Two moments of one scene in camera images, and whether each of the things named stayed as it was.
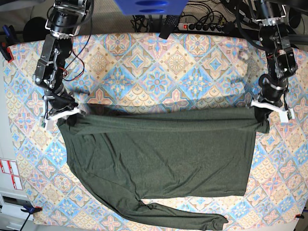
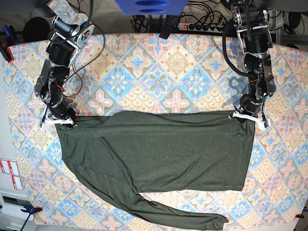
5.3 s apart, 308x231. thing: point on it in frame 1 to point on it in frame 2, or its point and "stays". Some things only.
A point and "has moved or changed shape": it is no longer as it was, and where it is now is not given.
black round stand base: x=34 y=30 stays
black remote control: x=171 y=23 stays
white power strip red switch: x=203 y=27 stays
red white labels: x=10 y=167 stays
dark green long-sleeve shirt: x=125 y=155 has moved or changed shape
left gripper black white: x=274 y=86 to x=251 y=105
